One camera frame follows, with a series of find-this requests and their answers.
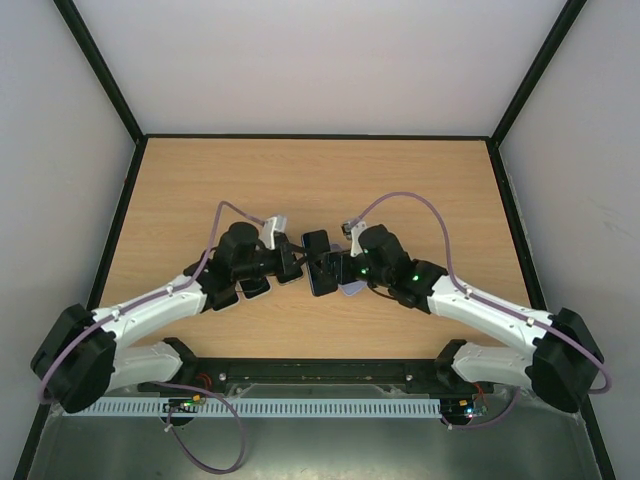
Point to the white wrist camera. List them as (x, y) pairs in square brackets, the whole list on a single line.
[(270, 228), (352, 230)]

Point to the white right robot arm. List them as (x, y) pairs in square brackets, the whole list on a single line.
[(553, 355)]

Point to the lilac phone case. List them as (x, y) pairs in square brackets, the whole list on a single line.
[(349, 289)]

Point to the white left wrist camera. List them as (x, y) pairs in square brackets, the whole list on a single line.
[(270, 228)]

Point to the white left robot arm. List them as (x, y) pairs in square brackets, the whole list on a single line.
[(88, 353)]

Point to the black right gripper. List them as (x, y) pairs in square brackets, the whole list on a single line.
[(329, 265)]

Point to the clear magsafe phone case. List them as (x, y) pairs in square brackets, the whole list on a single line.
[(290, 281)]

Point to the black phone blue edge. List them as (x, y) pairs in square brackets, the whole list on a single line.
[(317, 247)]

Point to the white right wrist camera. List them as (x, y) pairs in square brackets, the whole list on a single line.
[(352, 230)]

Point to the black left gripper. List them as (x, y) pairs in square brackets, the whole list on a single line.
[(284, 261)]

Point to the black enclosure frame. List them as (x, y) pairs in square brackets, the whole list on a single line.
[(561, 27)]

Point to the black phone purple edge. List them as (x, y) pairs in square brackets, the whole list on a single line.
[(219, 297)]

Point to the light blue cable duct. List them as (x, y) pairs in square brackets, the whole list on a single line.
[(249, 408)]

